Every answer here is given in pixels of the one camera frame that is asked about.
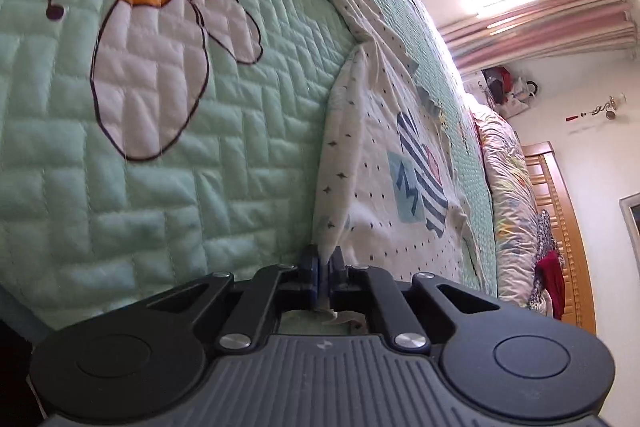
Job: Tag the white dotted children's shirt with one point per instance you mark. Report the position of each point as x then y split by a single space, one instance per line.
370 147

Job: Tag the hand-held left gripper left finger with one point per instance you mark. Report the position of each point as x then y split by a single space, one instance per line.
311 277

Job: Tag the framed wall picture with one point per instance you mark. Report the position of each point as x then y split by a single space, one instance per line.
632 227

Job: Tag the floral quilt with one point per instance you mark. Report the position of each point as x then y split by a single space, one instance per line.
510 187

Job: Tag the pink striped curtain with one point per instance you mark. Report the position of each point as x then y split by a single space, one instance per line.
540 34

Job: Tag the dark patterned cloth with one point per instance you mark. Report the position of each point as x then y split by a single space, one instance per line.
545 227

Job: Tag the wooden bed headboard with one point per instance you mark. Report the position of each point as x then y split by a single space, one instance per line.
575 227

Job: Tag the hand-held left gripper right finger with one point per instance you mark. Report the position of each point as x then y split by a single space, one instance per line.
336 277

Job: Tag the wall lamp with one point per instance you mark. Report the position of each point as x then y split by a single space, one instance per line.
611 106

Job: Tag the red cloth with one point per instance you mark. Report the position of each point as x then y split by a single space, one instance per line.
552 282

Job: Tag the pile of bags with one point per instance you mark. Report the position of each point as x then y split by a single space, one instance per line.
505 92

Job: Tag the green quilted bedspread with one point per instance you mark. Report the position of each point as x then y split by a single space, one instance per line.
225 182

